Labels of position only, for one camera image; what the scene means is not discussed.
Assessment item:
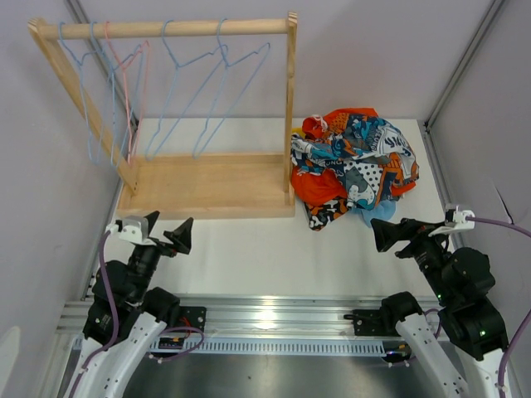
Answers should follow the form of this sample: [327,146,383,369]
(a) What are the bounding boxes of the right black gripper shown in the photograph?
[369,217,453,302]

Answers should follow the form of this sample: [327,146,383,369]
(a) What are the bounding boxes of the light blue shorts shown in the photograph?
[354,201,397,228]

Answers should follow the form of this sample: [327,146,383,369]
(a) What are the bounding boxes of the orange black camouflage shorts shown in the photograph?
[303,197,350,231]

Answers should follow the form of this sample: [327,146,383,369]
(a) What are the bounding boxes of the blue orange patterned shorts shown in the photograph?
[290,114,420,211]

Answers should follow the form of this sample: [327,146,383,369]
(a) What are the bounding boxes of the bright orange shorts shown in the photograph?
[289,106,416,208]

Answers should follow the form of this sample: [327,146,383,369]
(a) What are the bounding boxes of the blue wire hanger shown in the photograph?
[57,22,114,164]
[192,17,271,160]
[144,18,230,162]
[90,22,136,162]

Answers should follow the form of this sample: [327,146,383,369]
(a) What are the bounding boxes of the pink wire hanger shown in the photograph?
[104,22,151,166]

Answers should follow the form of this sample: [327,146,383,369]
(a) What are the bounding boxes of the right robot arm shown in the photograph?
[345,210,530,397]

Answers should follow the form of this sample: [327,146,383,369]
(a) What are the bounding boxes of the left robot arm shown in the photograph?
[64,211,207,397]

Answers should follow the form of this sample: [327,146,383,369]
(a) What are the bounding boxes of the wooden clothes rack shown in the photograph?
[28,12,298,220]

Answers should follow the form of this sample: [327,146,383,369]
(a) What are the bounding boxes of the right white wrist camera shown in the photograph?
[428,205,475,237]

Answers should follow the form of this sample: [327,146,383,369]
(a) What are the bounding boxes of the aluminium mounting rail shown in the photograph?
[57,294,436,361]

